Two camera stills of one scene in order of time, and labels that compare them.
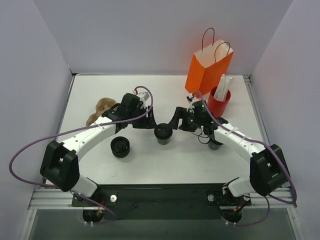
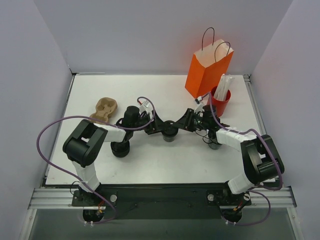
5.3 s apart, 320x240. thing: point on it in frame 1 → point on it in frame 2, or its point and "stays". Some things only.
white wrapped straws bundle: [223, 87] stays
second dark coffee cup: [214, 145] stays
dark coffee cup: [163, 142] → [169, 139]
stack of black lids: [120, 146] stays
